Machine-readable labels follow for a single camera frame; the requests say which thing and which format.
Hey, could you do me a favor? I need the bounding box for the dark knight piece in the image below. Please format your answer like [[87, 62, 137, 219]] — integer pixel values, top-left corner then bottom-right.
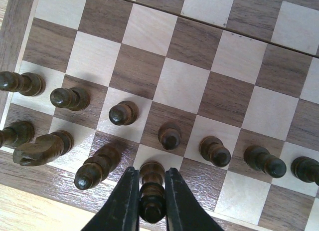
[[12, 130, 74, 167]]

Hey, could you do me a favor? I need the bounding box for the wooden chess board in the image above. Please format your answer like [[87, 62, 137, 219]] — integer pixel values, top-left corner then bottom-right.
[[0, 0, 319, 231]]

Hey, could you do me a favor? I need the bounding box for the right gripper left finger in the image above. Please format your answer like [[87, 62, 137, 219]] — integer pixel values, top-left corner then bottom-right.
[[87, 167, 140, 231]]

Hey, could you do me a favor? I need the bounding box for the dark bishop piece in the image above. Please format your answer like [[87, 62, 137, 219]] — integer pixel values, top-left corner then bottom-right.
[[74, 145, 121, 190]]

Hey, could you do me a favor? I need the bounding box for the dark rook piece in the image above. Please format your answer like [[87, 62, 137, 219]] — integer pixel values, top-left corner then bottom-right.
[[0, 121, 35, 147]]

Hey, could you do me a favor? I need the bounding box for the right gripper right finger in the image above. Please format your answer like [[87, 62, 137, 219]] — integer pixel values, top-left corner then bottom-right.
[[165, 168, 223, 231]]

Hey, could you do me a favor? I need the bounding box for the dark pawn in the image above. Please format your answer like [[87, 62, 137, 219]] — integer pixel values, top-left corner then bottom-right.
[[291, 156, 319, 185], [244, 145, 287, 179], [158, 121, 181, 150], [0, 71, 45, 96], [50, 87, 90, 111], [199, 136, 231, 168], [109, 101, 139, 126]]

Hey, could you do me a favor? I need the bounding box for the dark queen piece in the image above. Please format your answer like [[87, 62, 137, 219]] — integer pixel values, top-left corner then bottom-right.
[[139, 161, 166, 224]]

